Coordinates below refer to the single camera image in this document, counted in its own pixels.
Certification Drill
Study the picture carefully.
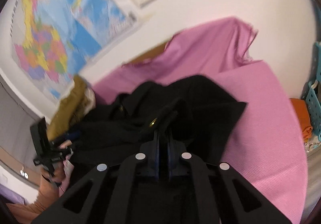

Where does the pink bed sheet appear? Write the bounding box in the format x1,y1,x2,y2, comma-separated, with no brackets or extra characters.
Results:
93,18,307,223

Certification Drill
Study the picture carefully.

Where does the left hand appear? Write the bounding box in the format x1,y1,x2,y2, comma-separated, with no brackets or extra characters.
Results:
41,140,72,187

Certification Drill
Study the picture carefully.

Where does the black knit cardigan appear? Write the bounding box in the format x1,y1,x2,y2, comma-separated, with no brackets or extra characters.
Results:
69,75,247,184

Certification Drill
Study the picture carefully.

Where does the colourful wall map poster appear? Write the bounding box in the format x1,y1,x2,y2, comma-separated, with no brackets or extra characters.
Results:
10,0,136,102

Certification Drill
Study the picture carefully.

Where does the blue perforated plastic basket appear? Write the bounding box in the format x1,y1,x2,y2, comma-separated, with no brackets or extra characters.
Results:
305,42,320,141

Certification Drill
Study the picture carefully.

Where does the mustard yellow folded garment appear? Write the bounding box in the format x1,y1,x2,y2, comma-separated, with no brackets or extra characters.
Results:
47,75,96,141

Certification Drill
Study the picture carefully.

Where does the orange sleeved left forearm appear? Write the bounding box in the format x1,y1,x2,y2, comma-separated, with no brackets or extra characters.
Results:
6,177,59,224

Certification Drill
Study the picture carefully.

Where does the orange folded cloth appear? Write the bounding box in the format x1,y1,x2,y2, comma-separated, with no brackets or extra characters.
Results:
290,98,313,143

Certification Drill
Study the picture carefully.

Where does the grey wooden door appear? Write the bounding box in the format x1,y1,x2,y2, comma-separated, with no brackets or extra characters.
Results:
0,87,40,172

